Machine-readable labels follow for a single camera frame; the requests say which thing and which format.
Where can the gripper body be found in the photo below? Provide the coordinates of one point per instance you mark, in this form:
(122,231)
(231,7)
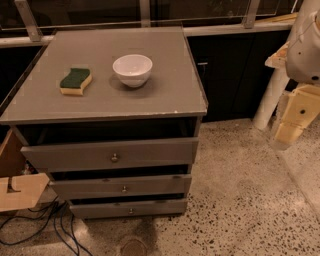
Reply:
(304,58)

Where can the grey drawer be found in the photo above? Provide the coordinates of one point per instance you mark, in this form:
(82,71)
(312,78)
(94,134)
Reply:
(122,187)
(127,209)
(112,155)

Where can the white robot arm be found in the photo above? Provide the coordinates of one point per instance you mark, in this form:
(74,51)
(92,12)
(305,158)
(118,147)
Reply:
(300,57)

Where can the grey drawer cabinet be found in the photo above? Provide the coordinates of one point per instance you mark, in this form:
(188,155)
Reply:
(170,104)

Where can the grey bottom drawer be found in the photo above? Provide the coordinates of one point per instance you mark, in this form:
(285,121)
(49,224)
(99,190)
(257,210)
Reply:
(127,209)

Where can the grey top drawer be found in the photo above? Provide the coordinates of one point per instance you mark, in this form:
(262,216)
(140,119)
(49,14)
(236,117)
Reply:
(112,155)

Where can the white diagonal pole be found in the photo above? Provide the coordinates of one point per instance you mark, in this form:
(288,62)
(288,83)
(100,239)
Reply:
(270,99)

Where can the white ceramic bowl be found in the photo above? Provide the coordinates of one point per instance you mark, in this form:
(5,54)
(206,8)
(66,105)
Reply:
(133,70)

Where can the round floor drain cover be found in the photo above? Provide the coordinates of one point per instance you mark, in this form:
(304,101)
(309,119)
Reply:
(133,247)

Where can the green yellow sponge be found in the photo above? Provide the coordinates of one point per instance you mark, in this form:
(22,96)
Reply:
(76,82)

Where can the wooden box left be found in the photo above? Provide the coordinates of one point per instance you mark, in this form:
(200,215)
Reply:
(17,190)

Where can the dark wall cabinet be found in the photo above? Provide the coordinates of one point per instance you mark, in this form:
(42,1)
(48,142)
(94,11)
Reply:
(233,72)

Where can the metal railing frame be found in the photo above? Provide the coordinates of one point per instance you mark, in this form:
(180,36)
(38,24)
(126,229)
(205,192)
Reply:
(33,22)

